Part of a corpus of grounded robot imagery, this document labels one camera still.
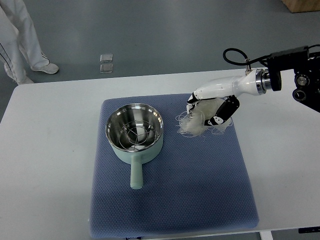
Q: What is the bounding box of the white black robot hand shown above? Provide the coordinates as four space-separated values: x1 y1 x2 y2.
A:
186 69 271 127

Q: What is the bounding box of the white vermicelli nest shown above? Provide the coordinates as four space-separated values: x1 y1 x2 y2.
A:
175 98 233 138

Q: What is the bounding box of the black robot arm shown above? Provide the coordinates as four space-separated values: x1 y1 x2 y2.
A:
264 44 320 112

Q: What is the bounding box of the mint green steel pot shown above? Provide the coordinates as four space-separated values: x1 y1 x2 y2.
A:
105 103 164 190

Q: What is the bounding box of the blue textured mat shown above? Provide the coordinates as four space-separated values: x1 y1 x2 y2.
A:
89 94 259 239

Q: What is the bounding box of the lower clear floor tile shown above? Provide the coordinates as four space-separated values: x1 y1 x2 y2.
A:
100 63 114 73

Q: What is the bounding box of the clear floor tile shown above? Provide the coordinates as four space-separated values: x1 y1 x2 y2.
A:
100 53 113 63
100 63 114 73

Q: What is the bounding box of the upper clear floor tile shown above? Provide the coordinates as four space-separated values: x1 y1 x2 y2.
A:
100 53 113 63

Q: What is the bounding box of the white table leg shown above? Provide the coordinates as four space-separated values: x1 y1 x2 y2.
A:
259 231 273 240

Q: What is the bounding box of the person in white clothes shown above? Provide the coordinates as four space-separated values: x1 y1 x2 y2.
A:
0 0 59 85

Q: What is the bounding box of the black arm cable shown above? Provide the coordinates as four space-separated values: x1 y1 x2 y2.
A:
222 47 271 76

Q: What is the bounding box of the wire steaming rack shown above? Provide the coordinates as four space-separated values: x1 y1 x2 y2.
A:
117 121 158 152

